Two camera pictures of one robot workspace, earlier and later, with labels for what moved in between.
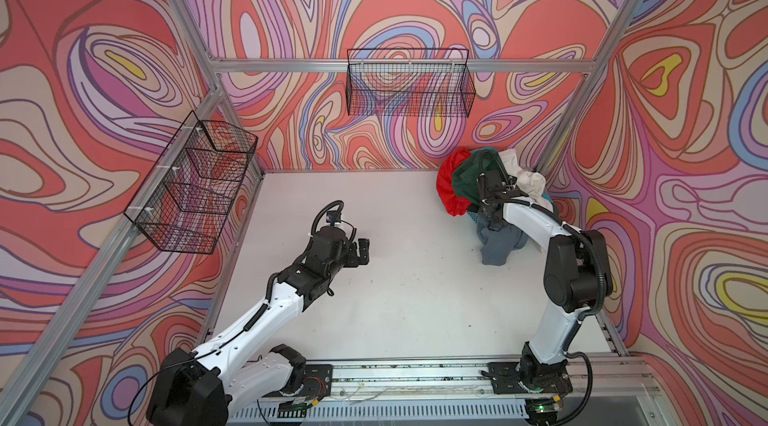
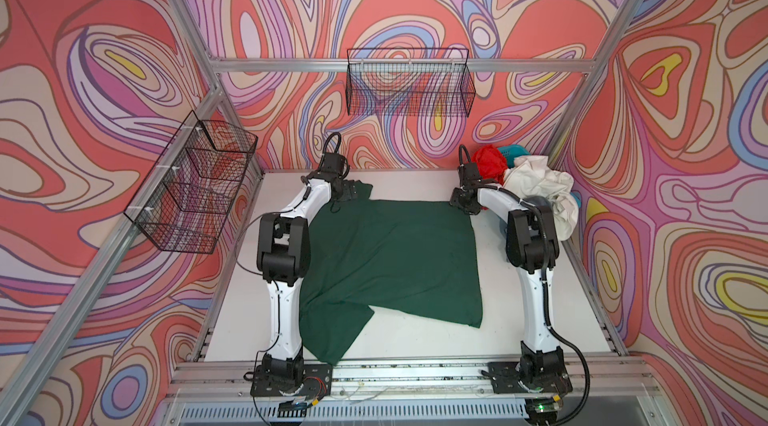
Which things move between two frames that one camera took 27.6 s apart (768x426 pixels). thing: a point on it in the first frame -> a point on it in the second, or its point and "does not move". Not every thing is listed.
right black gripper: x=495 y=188 -> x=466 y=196
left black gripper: x=354 y=260 -> x=349 y=189
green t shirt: x=465 y=174 -> x=416 y=257
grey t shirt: x=499 y=244 -> x=537 y=200
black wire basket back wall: x=409 y=82 does not move
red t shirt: x=455 y=205 -> x=491 y=164
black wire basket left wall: x=185 y=201 does not move
